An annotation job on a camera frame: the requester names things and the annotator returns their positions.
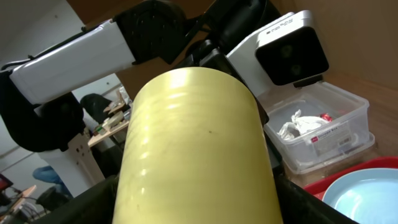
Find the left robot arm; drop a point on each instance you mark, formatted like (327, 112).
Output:
(37, 104)

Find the light blue plate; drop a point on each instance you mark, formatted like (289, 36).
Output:
(365, 196)

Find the white napkin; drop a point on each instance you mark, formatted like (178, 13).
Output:
(300, 125)

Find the red serving tray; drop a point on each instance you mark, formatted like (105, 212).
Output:
(319, 187)

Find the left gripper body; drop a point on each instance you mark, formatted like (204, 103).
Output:
(226, 33)

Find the clear plastic bin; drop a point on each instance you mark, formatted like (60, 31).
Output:
(325, 150)

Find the yellow plastic cup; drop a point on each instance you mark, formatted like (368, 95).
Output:
(195, 153)

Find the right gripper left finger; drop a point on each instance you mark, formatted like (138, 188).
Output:
(94, 206)

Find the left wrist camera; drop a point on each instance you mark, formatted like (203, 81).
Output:
(284, 51)

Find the red snack wrapper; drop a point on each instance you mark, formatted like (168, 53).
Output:
(326, 117)

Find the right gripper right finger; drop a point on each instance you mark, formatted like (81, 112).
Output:
(298, 206)

